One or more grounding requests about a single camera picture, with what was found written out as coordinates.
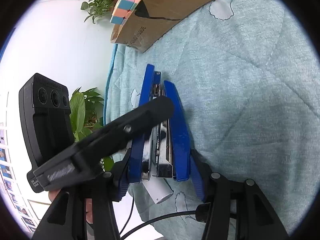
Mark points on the white hair dryer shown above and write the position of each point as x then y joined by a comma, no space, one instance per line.
158,189

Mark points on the light green quilted blanket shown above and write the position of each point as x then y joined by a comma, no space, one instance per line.
248,79

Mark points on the large leaf green plant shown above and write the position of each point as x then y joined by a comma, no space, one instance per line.
86,112

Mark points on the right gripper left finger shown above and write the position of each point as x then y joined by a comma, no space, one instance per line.
120,180

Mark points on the cardboard tray box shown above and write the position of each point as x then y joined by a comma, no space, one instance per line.
151,19

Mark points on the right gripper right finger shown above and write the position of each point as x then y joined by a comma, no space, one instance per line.
200,173

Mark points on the person's left hand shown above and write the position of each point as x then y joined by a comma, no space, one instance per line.
77,209

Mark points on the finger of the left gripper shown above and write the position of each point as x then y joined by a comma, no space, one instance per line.
109,139

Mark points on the blue stapler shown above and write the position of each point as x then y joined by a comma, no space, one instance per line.
166,148

